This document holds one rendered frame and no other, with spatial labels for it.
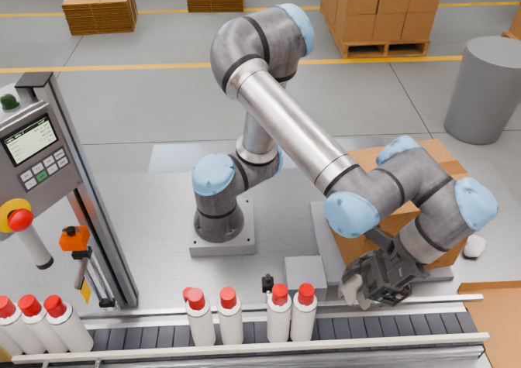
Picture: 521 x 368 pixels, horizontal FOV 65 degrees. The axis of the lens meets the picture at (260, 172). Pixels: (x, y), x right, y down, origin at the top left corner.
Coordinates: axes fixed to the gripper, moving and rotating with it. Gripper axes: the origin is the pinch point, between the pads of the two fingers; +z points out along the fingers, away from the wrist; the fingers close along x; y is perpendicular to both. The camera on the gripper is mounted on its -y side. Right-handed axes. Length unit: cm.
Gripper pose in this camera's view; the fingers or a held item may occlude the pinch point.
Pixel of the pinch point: (343, 290)
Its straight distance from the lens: 90.7
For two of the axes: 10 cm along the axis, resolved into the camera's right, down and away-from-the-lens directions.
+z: -5.0, 6.5, 5.7
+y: 0.5, 6.8, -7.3
